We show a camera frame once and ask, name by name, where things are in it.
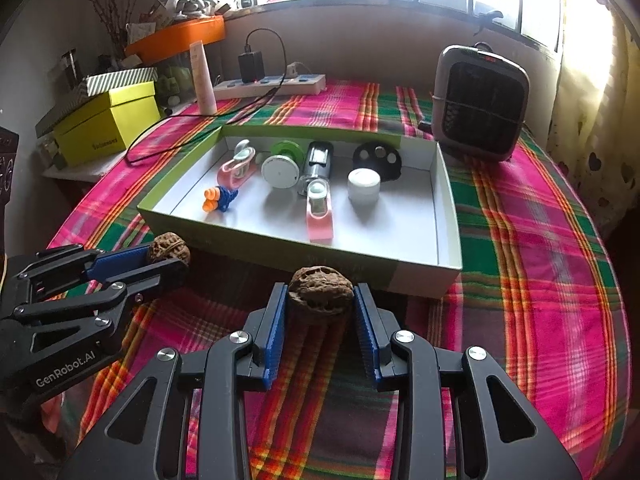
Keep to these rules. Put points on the blue orange toy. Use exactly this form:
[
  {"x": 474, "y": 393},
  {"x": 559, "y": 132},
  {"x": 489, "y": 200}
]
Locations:
[{"x": 225, "y": 199}]

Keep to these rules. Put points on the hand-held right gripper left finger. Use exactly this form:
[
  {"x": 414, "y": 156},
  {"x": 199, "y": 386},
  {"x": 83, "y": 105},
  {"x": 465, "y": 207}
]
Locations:
[{"x": 275, "y": 340}]

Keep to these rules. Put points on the brown walnut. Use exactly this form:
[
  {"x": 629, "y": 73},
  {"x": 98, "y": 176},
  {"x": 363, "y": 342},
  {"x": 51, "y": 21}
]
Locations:
[
  {"x": 320, "y": 290},
  {"x": 172, "y": 250}
]

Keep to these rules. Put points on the green white cardboard box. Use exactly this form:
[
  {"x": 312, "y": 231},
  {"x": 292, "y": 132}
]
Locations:
[{"x": 390, "y": 230}]

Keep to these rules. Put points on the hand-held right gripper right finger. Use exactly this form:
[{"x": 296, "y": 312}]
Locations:
[{"x": 367, "y": 335}]

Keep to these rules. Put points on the black window latch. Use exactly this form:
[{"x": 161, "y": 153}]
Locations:
[{"x": 492, "y": 17}]

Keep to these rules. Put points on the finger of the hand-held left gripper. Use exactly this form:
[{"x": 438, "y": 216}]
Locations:
[
  {"x": 160, "y": 285},
  {"x": 120, "y": 262}
]

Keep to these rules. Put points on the black charger adapter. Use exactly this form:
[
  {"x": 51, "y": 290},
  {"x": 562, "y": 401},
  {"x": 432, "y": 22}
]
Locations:
[{"x": 251, "y": 66}]

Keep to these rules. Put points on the grey fan heater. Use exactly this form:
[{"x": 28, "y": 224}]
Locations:
[{"x": 480, "y": 105}]

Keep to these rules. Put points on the yellow cardboard box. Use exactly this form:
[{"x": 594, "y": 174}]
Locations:
[{"x": 100, "y": 130}]

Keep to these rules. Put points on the dry branches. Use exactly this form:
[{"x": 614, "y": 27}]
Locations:
[{"x": 115, "y": 25}]

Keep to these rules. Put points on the pink holder with grey knob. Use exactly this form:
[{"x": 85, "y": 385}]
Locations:
[{"x": 232, "y": 175}]

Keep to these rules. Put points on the heart print curtain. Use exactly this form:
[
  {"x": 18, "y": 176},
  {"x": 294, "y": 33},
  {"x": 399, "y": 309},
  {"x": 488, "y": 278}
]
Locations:
[{"x": 585, "y": 160}]

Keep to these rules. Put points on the striped cardboard box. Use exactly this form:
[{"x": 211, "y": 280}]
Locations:
[{"x": 120, "y": 80}]

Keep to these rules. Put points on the dark glass jar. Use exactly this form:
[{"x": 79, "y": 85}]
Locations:
[{"x": 70, "y": 67}]

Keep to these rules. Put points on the pale pink cosmetic tube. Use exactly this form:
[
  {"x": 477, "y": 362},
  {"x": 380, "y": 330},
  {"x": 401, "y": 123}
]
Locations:
[{"x": 204, "y": 85}]

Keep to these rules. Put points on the black printed box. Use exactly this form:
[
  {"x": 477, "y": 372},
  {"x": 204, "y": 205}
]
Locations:
[{"x": 6, "y": 170}]

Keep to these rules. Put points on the black oval magnet disc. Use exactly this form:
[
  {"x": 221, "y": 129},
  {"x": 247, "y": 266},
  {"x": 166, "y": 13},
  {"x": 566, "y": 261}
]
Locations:
[{"x": 390, "y": 165}]

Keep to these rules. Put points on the white plug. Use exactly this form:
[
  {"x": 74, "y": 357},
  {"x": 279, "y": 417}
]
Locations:
[{"x": 295, "y": 70}]

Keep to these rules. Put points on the white power strip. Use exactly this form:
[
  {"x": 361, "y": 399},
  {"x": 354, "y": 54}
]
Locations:
[{"x": 300, "y": 87}]

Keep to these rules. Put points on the black rectangular device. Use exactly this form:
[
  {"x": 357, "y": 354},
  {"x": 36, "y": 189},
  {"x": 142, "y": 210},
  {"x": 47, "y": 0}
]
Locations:
[{"x": 320, "y": 157}]

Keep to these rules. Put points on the white round jar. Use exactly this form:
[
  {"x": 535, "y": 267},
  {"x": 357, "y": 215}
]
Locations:
[{"x": 364, "y": 187}]

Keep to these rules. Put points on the pink green plaid tablecloth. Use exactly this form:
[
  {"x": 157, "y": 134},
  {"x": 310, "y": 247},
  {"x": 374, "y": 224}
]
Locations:
[{"x": 500, "y": 270}]

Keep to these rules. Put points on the orange container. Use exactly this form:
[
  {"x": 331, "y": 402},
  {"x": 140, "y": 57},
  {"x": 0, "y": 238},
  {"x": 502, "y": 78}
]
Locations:
[{"x": 175, "y": 35}]

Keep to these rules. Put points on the green spool with white cap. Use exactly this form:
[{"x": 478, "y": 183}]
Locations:
[{"x": 280, "y": 172}]

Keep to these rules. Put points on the pink holder with teal disc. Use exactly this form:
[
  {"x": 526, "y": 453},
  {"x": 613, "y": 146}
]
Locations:
[{"x": 320, "y": 225}]

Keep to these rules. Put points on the glass tank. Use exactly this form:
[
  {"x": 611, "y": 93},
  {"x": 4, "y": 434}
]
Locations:
[{"x": 175, "y": 77}]

